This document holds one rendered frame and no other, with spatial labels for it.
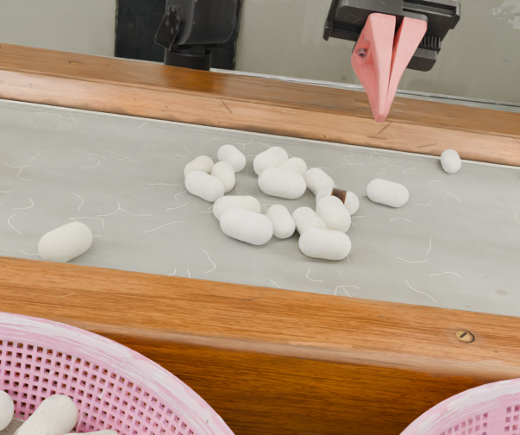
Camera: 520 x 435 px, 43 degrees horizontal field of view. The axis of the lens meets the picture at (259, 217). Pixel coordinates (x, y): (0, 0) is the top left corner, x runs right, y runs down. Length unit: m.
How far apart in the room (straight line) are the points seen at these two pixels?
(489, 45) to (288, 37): 0.78
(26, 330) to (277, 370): 0.12
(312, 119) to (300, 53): 1.92
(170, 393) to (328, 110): 0.43
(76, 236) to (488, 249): 0.29
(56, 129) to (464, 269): 0.36
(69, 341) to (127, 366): 0.03
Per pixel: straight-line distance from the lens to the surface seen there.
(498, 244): 0.53
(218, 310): 0.33
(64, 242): 0.40
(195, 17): 0.84
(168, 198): 0.49
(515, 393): 0.33
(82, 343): 0.31
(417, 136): 0.67
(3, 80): 0.69
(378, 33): 0.54
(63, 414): 0.31
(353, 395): 0.34
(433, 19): 0.57
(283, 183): 0.50
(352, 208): 0.50
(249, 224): 0.43
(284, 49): 2.56
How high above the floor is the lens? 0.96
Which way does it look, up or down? 27 degrees down
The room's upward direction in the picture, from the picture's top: 9 degrees clockwise
